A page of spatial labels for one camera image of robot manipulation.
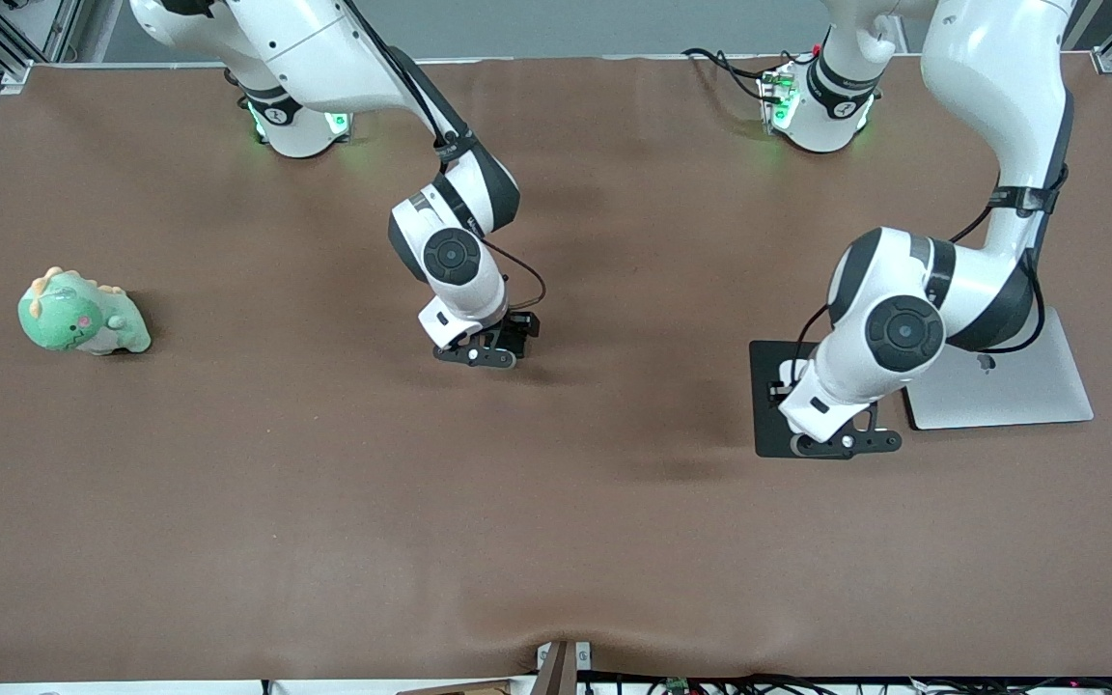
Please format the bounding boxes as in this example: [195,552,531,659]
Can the black base cables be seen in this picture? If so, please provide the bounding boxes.
[681,46,771,101]

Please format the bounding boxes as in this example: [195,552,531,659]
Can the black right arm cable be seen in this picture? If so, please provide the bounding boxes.
[344,0,548,315]

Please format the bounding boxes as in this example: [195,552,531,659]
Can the brown table cover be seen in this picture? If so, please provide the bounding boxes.
[0,53,1112,681]

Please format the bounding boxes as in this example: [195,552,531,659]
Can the silver laptop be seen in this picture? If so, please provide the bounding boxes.
[903,307,1096,431]

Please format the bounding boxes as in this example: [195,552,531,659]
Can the green dinosaur plush toy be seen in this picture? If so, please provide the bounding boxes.
[17,266,153,356]

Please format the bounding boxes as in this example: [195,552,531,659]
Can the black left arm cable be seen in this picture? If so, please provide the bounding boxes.
[792,164,1069,406]

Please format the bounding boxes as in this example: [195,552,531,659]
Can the black mouse pad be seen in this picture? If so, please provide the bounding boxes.
[749,340,854,461]

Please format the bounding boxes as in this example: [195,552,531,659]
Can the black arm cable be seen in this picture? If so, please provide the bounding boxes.
[344,0,548,315]
[792,164,1069,406]

